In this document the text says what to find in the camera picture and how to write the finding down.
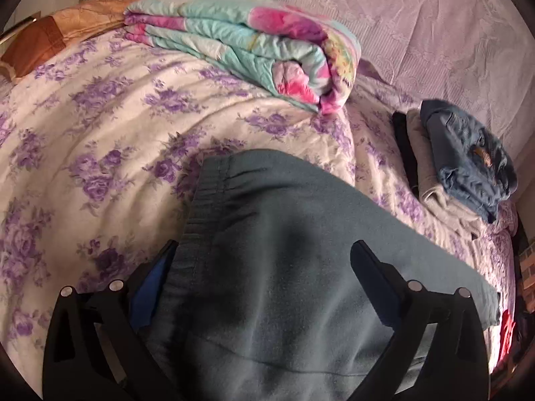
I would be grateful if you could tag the folded blue jeans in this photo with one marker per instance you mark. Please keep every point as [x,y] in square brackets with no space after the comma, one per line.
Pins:
[468,163]

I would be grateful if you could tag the folded colourful floral quilt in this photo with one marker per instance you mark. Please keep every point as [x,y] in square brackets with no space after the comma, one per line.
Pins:
[250,37]

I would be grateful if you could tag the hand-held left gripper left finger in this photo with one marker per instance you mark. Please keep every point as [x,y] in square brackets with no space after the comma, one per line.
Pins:
[149,290]

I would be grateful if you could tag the purple floral bedspread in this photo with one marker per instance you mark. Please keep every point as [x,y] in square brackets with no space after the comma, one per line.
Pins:
[83,133]

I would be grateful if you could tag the folded beige garment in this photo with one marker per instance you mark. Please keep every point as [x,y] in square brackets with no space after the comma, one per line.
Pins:
[426,167]

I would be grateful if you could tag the red cloth item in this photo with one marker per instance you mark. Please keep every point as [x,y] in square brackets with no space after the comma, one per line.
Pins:
[508,332]

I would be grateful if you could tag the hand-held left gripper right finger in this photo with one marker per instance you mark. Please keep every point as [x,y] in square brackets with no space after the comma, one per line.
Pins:
[376,277]

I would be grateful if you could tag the teal fleece pants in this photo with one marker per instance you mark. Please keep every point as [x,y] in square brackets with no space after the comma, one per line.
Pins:
[271,259]

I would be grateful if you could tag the folded black garment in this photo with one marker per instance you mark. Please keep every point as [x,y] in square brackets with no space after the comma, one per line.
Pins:
[407,154]

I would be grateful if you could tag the lilac embossed cloth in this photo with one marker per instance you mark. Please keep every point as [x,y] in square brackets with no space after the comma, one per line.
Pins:
[418,29]

